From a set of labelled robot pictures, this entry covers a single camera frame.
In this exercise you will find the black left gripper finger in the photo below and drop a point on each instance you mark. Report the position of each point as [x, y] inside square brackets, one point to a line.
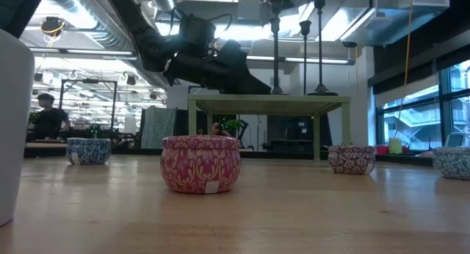
[249, 85]

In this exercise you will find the black metal candlestick holder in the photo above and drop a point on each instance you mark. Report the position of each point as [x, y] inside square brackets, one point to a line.
[304, 28]
[320, 45]
[275, 63]

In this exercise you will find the pink patterned candle tin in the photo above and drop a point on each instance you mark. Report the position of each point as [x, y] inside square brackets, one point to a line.
[200, 166]

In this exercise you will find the maroon patterned candle tin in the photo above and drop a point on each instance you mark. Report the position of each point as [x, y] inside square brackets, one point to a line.
[351, 160]

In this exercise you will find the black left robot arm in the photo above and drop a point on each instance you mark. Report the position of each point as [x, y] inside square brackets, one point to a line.
[139, 26]

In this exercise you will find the pale teal patterned candle tin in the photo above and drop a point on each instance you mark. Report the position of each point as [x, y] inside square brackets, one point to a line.
[453, 164]

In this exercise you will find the green perforated metal shelf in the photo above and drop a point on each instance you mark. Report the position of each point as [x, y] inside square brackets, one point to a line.
[268, 103]

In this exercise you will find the leafy green office plant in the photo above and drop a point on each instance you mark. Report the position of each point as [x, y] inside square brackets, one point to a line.
[233, 125]

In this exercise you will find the black cabinet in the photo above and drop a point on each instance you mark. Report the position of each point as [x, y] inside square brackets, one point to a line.
[293, 136]

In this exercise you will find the black track spotlight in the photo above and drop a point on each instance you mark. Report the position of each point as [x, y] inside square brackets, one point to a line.
[38, 77]
[131, 79]

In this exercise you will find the grey fabric panel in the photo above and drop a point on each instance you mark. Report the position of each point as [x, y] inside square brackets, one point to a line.
[158, 129]

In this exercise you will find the long ceiling light bar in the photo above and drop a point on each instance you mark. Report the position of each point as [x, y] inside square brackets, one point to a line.
[92, 52]

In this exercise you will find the red box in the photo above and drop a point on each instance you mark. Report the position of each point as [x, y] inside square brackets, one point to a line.
[382, 150]

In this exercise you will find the green translucent cup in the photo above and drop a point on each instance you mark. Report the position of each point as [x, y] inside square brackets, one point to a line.
[396, 147]

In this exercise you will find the white plant pot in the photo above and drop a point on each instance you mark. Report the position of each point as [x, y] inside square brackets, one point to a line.
[14, 136]

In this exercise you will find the white chair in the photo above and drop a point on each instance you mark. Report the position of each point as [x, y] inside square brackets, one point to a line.
[457, 139]

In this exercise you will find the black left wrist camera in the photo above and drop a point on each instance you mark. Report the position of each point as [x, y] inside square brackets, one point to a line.
[198, 33]

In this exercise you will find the black overhead camera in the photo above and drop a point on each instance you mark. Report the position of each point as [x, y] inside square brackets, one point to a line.
[52, 26]

